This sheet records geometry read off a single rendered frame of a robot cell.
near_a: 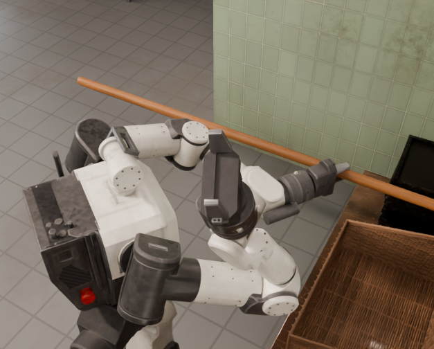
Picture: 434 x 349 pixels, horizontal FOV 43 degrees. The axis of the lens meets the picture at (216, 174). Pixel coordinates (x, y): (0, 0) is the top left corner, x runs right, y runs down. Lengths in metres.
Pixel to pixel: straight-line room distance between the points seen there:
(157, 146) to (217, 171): 0.63
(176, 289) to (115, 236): 0.17
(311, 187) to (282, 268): 0.44
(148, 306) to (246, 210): 0.33
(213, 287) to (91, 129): 0.51
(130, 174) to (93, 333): 0.49
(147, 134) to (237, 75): 1.78
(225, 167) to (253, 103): 2.41
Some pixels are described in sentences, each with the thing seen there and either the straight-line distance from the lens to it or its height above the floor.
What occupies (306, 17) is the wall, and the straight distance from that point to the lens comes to 2.82.
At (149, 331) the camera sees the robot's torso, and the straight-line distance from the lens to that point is 1.65.
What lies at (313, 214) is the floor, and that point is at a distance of 3.10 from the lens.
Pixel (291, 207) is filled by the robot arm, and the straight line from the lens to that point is 1.48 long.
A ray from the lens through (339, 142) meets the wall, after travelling 3.14.
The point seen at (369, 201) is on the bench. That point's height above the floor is 0.58.
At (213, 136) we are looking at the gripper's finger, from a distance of 0.79.
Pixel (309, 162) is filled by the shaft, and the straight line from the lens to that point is 1.61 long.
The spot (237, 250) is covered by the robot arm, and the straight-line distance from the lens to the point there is 0.97.
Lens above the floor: 2.27
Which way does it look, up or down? 44 degrees down
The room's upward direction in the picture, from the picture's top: straight up
